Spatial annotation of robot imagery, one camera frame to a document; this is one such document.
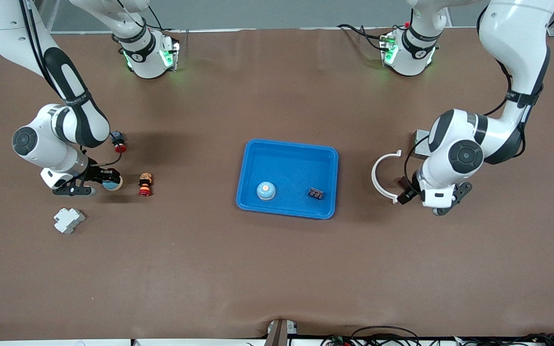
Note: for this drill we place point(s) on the light blue desk bell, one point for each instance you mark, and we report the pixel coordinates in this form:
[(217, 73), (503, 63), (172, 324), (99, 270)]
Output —
[(266, 191), (113, 185)]

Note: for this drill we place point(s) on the black cylindrical capacitor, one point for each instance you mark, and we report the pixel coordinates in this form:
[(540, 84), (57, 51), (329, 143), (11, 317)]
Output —
[(316, 193)]

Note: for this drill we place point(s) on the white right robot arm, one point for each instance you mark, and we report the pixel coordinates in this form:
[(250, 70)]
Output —
[(72, 96)]

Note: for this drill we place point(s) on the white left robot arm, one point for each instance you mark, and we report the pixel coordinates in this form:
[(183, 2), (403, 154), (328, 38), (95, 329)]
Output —
[(512, 38)]

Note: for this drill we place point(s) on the red push button black base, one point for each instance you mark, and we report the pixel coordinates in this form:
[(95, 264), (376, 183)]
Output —
[(119, 145)]

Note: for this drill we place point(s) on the silver metal power supply box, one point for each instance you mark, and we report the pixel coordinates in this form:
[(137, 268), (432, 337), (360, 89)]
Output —
[(420, 146)]

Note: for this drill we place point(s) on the white semicircular pipe clamp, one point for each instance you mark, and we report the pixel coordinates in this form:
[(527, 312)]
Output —
[(374, 178)]

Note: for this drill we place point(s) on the red emergency stop orange base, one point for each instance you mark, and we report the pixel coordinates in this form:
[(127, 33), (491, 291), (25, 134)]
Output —
[(145, 185)]

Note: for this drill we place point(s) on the white circuit breaker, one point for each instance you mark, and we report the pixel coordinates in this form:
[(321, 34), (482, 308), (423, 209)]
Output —
[(69, 220)]

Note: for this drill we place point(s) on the blue plastic tray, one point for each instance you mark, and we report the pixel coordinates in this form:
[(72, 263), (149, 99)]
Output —
[(291, 168)]

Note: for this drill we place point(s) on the brown table mat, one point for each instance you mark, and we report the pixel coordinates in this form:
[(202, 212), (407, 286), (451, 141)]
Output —
[(209, 269)]

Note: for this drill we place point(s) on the metal bracket at table edge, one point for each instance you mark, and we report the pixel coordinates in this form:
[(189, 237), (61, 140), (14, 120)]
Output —
[(279, 334)]

